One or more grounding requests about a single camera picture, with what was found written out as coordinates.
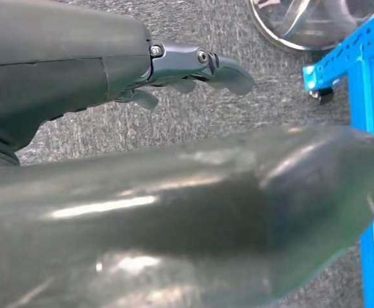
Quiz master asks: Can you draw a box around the chrome stanchion base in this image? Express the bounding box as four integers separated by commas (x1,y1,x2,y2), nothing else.
247,0,374,53

